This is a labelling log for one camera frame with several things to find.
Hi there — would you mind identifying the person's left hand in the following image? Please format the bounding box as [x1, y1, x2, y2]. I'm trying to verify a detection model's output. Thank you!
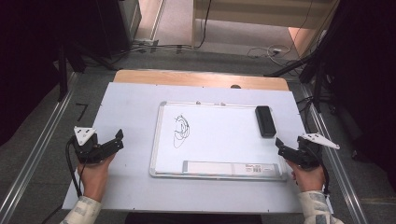
[77, 153, 117, 203]

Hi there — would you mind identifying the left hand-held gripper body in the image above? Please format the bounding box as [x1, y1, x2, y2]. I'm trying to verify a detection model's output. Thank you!
[73, 125, 109, 165]

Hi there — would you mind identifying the white table cover board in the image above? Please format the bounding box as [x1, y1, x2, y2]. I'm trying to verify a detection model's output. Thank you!
[62, 81, 308, 215]

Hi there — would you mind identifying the aluminium floor rail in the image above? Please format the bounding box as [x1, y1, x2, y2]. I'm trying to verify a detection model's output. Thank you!
[299, 84, 371, 224]
[0, 72, 79, 224]

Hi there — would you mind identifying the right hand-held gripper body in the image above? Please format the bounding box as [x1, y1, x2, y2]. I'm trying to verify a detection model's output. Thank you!
[294, 133, 341, 171]

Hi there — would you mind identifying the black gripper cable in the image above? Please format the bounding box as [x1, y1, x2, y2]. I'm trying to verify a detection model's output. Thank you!
[64, 137, 84, 199]
[311, 145, 332, 196]

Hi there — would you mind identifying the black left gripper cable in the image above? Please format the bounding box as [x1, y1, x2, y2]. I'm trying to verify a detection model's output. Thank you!
[64, 137, 84, 199]

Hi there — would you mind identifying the black floor cable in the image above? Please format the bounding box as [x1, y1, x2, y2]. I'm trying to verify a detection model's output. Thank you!
[195, 0, 214, 50]

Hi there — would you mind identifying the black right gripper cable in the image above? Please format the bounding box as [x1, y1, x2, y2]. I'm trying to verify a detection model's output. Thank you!
[311, 145, 332, 196]

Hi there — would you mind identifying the black metal stand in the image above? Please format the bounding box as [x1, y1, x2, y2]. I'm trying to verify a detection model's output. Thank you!
[312, 57, 325, 114]
[57, 41, 70, 103]

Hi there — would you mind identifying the white floor cable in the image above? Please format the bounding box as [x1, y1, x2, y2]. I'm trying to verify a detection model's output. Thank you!
[247, 44, 295, 61]

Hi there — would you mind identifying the light wooden furniture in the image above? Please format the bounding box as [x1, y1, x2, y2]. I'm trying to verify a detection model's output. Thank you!
[191, 0, 341, 49]

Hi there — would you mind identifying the black whiteboard eraser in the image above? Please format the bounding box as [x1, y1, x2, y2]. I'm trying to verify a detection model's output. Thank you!
[254, 105, 277, 139]

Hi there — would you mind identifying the person's dark lap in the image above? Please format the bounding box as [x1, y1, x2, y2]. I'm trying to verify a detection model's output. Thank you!
[124, 212, 263, 224]

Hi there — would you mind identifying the metal-framed whiteboard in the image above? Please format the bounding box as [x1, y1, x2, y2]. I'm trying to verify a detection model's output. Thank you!
[148, 100, 289, 182]

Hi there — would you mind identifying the person's right hand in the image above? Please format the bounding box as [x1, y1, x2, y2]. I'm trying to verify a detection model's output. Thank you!
[285, 158, 327, 193]

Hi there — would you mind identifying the dark curtain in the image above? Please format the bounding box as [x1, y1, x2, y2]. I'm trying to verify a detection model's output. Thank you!
[321, 0, 396, 190]
[0, 0, 134, 147]

